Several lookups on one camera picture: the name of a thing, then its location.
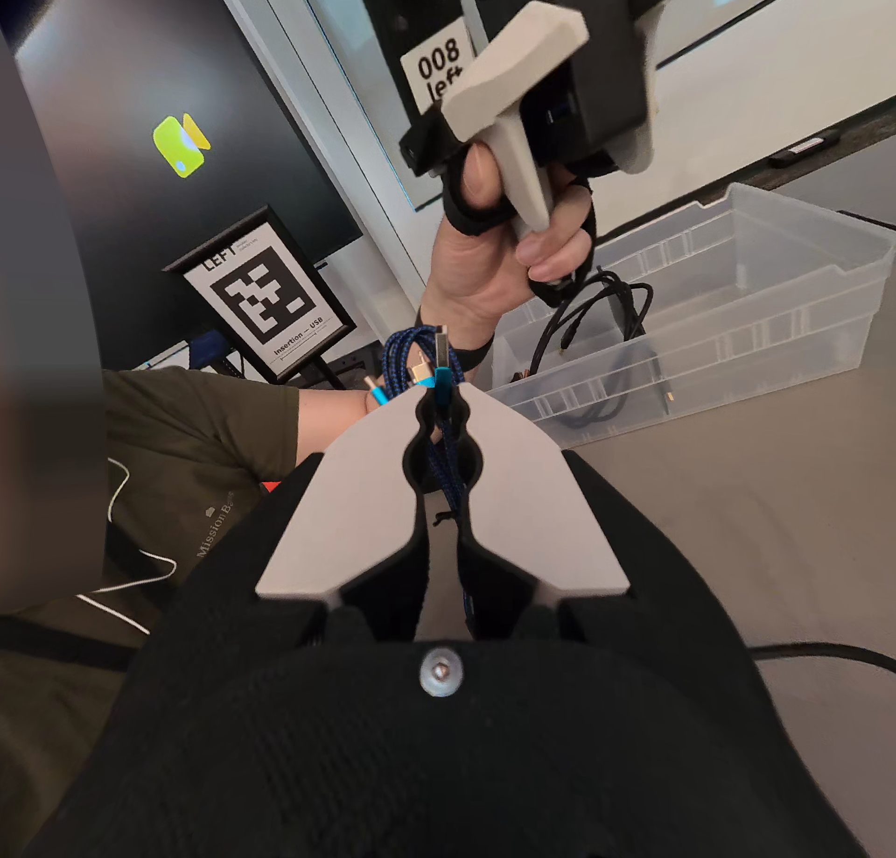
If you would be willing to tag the large black wall screen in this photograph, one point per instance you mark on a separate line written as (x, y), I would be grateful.
(210, 67)

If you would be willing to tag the framed marker sign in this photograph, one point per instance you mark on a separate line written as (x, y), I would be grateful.
(280, 326)

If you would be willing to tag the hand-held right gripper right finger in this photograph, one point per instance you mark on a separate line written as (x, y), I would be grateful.
(553, 522)

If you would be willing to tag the black floor outlet box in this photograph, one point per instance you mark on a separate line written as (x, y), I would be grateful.
(805, 148)

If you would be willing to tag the red object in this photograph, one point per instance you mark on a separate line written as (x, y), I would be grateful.
(269, 487)

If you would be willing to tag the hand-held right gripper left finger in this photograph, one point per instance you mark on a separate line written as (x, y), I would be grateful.
(336, 522)

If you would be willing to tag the clear plastic bin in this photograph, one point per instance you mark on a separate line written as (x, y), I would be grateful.
(770, 298)

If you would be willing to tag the window with white blinds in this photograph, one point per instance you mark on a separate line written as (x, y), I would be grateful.
(336, 32)

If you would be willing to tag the black wrist band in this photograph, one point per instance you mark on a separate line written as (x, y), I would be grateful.
(479, 354)

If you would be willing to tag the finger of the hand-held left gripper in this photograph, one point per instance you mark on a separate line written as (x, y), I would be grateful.
(518, 67)
(645, 102)

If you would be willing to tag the person's left hand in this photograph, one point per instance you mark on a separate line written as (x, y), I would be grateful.
(476, 270)

